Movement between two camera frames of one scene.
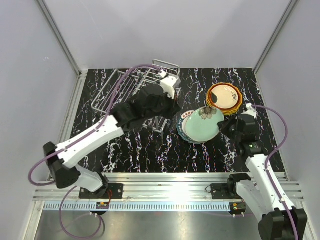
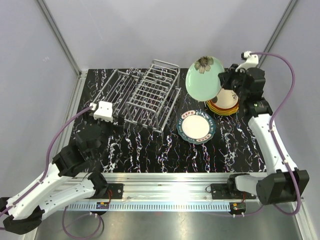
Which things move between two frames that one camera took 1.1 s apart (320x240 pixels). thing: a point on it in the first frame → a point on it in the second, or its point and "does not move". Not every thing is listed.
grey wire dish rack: x=123 y=85 does not move
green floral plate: x=201 y=124 → x=202 y=81
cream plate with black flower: x=227 y=95 does not move
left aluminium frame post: x=78 y=90 does not move
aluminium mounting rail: x=170 y=187 does not move
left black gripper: x=174 y=109 → x=89 y=117
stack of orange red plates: x=229 y=111 does not move
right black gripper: x=224 y=125 → x=225 y=77
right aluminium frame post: x=289 y=10 does not move
